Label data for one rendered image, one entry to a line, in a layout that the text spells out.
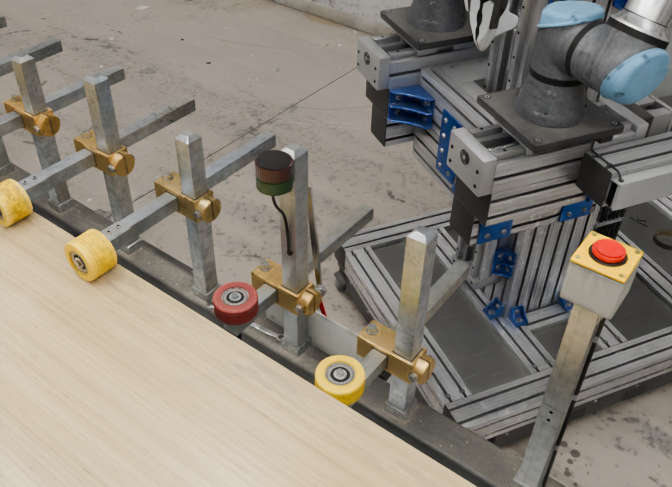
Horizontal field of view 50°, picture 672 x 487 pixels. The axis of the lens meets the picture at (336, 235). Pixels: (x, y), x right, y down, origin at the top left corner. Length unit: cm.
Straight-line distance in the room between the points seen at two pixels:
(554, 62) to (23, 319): 109
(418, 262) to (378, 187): 201
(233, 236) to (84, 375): 169
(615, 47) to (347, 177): 190
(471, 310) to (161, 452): 138
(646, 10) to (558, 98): 24
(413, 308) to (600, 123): 65
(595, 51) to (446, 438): 76
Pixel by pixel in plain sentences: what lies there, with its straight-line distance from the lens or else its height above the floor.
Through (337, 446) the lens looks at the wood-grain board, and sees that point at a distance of 110.
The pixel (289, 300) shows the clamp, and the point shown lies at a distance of 137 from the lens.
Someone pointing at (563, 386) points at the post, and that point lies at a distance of 112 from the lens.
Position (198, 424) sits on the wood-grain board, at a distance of 114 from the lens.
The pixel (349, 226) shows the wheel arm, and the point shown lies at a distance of 152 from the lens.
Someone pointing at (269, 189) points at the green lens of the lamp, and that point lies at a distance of 115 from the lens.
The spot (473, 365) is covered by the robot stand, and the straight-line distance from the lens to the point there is 215.
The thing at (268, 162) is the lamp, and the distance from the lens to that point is 114.
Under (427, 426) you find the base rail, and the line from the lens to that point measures 138.
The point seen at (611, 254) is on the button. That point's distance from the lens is 96.
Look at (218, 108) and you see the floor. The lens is 368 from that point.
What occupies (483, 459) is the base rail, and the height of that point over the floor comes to 70.
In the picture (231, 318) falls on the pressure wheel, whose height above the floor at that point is 89.
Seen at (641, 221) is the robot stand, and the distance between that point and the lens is 284.
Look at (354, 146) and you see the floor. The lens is 337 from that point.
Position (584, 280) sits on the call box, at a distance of 96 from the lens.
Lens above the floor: 181
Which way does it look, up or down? 40 degrees down
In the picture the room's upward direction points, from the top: 2 degrees clockwise
